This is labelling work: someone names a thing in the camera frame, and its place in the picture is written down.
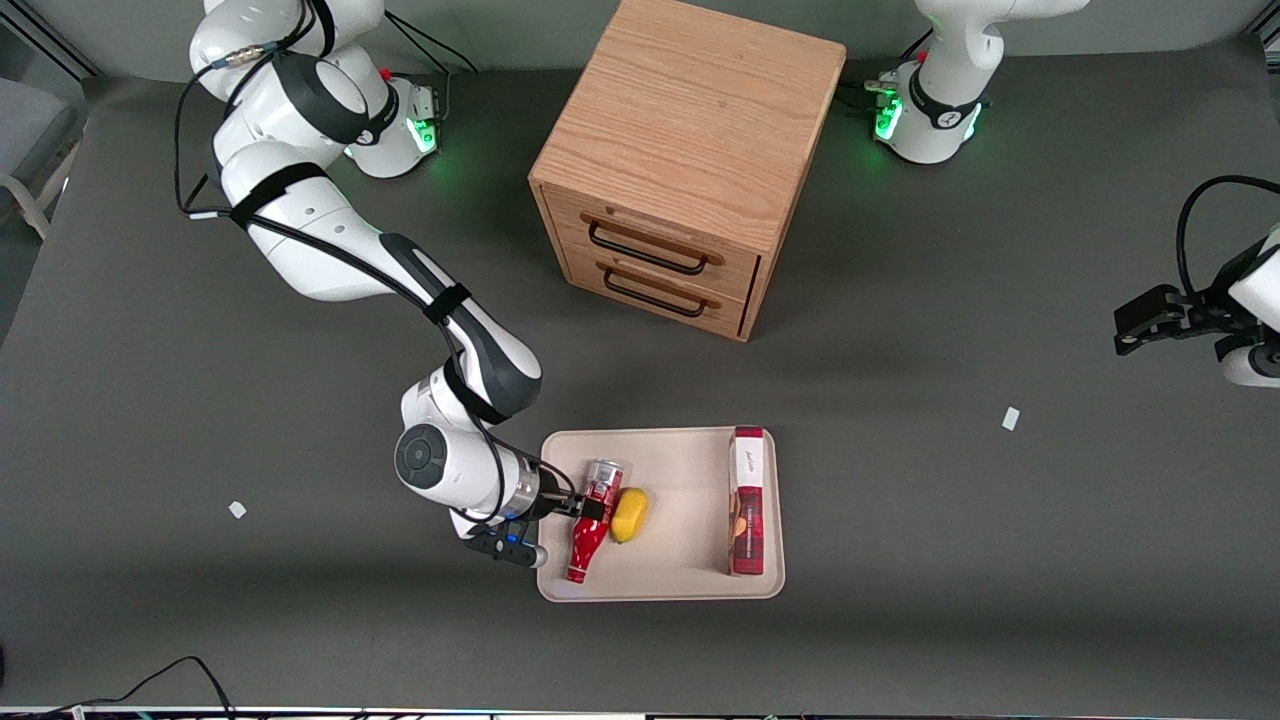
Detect yellow lemon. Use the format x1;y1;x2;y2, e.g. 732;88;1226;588
610;487;650;545

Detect wooden two-drawer cabinet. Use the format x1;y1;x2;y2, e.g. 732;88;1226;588
528;0;848;343

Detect grey chair white legs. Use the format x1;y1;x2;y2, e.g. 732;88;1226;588
0;78;83;243

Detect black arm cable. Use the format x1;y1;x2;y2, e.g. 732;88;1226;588
174;0;581;531
1176;175;1280;297

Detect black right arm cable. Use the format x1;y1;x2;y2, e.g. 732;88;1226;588
174;0;581;531

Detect black right base cable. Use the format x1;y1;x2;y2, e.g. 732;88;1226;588
384;12;481;126

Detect red white cookie box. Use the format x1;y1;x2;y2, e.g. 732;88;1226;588
727;426;767;577

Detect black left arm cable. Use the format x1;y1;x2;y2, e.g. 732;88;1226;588
1176;175;1280;297

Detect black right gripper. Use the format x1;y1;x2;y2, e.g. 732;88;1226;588
536;462;610;523

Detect black floor cable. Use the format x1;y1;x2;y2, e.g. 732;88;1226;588
0;655;236;720

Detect black base cable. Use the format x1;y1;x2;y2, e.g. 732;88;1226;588
384;12;481;126
838;28;936;113

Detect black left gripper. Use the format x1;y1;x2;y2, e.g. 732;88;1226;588
1114;255;1263;357

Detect black left base cable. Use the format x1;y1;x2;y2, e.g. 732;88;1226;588
838;28;936;113

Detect red ketchup bottle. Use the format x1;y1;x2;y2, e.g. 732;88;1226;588
566;458;626;585

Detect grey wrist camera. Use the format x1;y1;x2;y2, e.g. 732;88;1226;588
1214;335;1280;390
466;524;550;570

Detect black drawer handle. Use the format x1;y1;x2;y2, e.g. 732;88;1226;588
603;267;707;319
588;220;709;276

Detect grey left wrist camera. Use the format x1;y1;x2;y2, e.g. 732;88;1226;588
1214;335;1280;390

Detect beige plastic tray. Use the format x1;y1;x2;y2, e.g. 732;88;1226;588
537;427;786;603

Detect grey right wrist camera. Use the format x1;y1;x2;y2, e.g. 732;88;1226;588
466;524;550;570

